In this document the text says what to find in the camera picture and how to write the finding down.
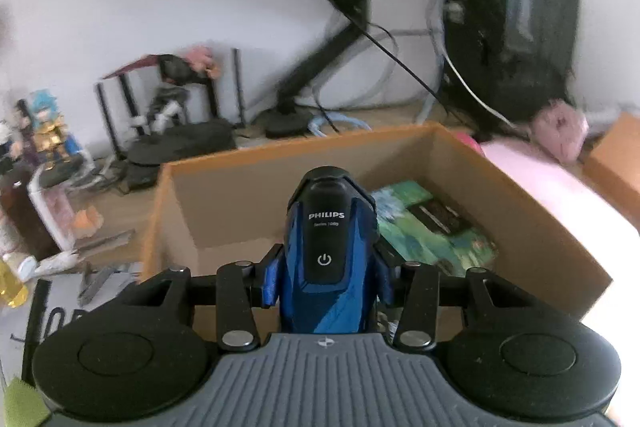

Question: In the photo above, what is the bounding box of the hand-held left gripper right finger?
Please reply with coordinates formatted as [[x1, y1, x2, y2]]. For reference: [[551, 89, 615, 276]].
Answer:
[[374, 243, 521, 352]]

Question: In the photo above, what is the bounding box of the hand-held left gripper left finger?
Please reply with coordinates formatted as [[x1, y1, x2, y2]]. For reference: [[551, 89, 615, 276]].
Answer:
[[116, 244, 286, 353]]

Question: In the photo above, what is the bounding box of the blue electric shaver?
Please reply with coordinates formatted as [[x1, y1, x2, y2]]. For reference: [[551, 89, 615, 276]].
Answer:
[[278, 166, 379, 336]]

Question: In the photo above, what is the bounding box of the green printed box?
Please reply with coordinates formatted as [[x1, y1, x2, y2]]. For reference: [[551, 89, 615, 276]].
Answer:
[[371, 181, 501, 278]]

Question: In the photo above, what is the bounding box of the black figure on round base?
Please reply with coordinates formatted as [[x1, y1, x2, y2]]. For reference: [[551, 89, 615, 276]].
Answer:
[[95, 48, 247, 188]]

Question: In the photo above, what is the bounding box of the orange small figurine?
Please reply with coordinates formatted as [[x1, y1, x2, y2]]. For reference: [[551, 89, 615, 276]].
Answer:
[[72, 206, 106, 236]]

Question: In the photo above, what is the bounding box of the pink clear packaged box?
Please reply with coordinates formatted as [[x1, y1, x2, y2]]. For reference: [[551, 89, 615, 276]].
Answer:
[[27, 167, 81, 253]]

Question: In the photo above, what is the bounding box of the pink plush toy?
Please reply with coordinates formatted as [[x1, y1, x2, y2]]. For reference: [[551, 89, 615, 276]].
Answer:
[[530, 100, 589, 160]]

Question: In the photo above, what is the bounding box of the yellow liquid bottle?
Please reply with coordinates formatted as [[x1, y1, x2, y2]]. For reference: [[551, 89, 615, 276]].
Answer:
[[0, 257, 30, 309]]

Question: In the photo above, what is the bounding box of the small brown cardboard box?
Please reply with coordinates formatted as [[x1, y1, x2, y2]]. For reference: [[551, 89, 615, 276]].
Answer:
[[583, 112, 640, 232]]

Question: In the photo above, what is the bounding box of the blue haired figurine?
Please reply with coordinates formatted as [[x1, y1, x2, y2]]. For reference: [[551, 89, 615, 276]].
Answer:
[[15, 90, 87, 188]]

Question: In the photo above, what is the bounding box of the black computer tower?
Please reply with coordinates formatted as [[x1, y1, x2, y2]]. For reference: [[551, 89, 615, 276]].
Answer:
[[442, 0, 582, 140]]

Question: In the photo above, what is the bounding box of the green cloth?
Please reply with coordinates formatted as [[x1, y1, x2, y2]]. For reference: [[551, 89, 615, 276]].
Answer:
[[0, 379, 43, 427]]

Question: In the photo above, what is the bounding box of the white cable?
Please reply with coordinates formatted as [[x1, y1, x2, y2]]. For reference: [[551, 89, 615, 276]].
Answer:
[[442, 52, 521, 130]]

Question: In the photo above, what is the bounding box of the black cable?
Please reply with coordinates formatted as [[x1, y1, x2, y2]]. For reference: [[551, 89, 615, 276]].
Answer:
[[358, 27, 451, 108]]

